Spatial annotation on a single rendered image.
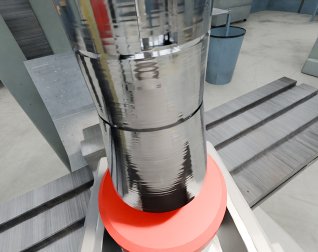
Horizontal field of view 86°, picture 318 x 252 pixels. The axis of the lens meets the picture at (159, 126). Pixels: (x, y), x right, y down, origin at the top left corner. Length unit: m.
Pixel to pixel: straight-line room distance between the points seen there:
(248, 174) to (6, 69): 0.59
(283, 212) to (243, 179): 1.13
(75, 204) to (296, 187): 1.49
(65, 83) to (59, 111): 0.08
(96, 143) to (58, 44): 0.33
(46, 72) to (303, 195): 1.60
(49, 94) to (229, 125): 0.47
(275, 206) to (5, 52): 1.53
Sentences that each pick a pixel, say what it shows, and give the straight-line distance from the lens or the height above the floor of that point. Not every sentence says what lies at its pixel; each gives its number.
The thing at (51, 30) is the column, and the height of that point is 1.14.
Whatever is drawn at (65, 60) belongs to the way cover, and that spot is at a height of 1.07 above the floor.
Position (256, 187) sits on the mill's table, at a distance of 0.36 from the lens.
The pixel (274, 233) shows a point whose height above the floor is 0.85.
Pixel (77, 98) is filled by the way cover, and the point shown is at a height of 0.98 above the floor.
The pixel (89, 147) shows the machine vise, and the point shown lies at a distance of 0.27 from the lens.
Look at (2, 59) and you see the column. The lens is 0.56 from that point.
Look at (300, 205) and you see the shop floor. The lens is 1.56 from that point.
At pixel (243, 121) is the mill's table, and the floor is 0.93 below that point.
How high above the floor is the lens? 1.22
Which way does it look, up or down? 42 degrees down
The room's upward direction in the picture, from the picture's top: 6 degrees counter-clockwise
